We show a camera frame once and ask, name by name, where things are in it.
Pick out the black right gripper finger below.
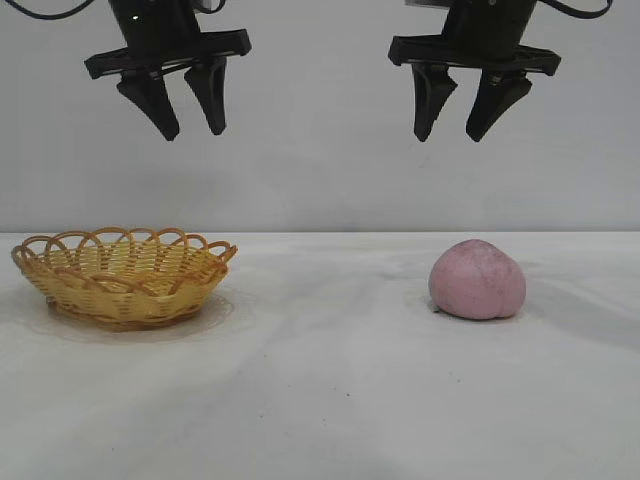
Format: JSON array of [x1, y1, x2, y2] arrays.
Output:
[[465, 66, 533, 144], [411, 62, 459, 143]]

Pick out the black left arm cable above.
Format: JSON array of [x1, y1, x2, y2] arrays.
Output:
[[0, 0, 112, 22]]

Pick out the pink peach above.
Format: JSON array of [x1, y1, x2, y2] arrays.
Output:
[[428, 239, 527, 320]]

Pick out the yellow woven wicker basket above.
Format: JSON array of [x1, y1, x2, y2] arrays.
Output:
[[10, 227, 239, 333]]

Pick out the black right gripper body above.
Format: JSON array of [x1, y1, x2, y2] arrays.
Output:
[[388, 0, 562, 78]]

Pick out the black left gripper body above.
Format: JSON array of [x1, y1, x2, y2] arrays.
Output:
[[83, 0, 252, 81]]

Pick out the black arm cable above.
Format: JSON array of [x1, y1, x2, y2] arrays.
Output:
[[0, 0, 112, 22], [535, 0, 640, 27]]

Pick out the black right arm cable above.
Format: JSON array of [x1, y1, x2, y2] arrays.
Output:
[[535, 0, 640, 27]]

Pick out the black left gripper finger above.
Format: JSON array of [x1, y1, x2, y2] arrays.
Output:
[[183, 54, 229, 137], [115, 68, 181, 143]]

